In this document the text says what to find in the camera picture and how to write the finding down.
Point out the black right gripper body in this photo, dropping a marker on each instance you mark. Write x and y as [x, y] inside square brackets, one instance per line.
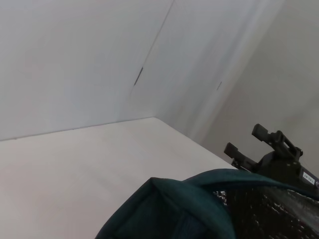
[281, 169]

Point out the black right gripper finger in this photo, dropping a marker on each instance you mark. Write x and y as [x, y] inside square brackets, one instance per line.
[276, 140]
[239, 156]

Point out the dark teal lunch bag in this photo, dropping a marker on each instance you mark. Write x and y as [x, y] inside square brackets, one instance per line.
[162, 211]

